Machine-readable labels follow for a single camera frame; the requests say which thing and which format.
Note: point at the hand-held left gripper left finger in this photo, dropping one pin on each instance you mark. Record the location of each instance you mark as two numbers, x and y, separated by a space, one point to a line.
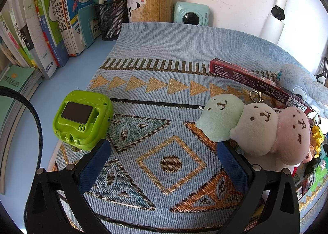
94 164

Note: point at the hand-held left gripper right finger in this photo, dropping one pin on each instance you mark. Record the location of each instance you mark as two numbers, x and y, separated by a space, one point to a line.
232 164

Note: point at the pastel three-ball plush toy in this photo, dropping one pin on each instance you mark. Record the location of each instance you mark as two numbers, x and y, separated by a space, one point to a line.
256 126

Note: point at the grey-blue plush toy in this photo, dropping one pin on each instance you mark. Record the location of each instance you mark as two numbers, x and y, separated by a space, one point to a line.
297 80

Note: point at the lime green plastic device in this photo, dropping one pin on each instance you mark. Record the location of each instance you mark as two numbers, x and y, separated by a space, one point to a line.
97 121

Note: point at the pile of small toys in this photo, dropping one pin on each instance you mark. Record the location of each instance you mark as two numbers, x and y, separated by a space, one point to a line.
315 170

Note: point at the dark red pen box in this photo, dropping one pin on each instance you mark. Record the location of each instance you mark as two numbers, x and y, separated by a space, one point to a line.
243 75

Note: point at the yellow toy figure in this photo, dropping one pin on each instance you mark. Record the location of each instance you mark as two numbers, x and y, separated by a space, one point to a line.
317 134

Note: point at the patterned blue woven mat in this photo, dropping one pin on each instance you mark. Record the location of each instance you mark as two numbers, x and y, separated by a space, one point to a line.
166 70

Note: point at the stack of flat books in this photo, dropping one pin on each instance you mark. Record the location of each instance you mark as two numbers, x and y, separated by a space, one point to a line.
12 83

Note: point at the teal bookend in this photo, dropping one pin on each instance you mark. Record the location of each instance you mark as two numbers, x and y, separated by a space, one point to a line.
87 26

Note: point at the white desk lamp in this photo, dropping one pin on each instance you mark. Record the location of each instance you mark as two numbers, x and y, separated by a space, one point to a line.
271 29

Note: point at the black mesh pen holder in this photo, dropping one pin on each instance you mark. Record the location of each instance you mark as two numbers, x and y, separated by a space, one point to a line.
112 18

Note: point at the row of upright books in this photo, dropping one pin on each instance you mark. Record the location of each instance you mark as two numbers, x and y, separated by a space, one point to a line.
59 18

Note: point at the cork pen holder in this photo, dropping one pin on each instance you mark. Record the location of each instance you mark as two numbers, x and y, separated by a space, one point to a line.
158 3

